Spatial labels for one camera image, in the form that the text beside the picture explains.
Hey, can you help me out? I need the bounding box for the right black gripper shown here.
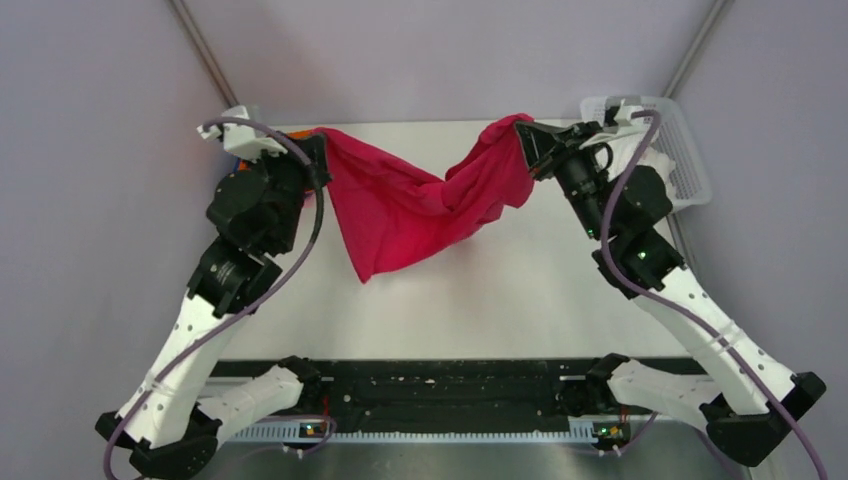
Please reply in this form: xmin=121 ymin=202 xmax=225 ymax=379
xmin=516 ymin=119 xmax=612 ymax=241

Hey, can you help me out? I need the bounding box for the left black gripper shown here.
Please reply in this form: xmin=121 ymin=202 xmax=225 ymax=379
xmin=241 ymin=128 xmax=333 ymax=252

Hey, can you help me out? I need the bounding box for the crimson red t-shirt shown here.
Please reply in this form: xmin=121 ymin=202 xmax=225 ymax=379
xmin=317 ymin=114 xmax=534 ymax=283

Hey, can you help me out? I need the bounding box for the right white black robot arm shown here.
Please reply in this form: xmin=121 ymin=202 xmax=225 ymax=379
xmin=515 ymin=121 xmax=826 ymax=467

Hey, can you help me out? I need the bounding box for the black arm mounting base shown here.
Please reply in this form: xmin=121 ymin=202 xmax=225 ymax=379
xmin=195 ymin=357 xmax=723 ymax=439

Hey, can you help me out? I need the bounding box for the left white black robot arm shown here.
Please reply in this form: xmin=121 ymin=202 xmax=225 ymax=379
xmin=95 ymin=134 xmax=330 ymax=479

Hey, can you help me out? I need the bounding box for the folded orange t-shirt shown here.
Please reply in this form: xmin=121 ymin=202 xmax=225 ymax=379
xmin=232 ymin=130 xmax=313 ymax=173

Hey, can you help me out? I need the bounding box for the crumpled white t-shirt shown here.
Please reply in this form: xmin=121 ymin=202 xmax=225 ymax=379
xmin=607 ymin=134 xmax=677 ymax=201

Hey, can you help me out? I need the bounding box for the white plastic laundry basket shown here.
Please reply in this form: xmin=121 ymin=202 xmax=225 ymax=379
xmin=580 ymin=95 xmax=713 ymax=215

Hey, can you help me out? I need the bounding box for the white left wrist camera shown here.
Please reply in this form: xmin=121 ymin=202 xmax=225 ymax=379
xmin=196 ymin=122 xmax=289 ymax=162

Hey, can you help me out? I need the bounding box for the white slotted cable duct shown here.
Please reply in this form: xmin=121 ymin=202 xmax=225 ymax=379
xmin=229 ymin=420 xmax=630 ymax=445

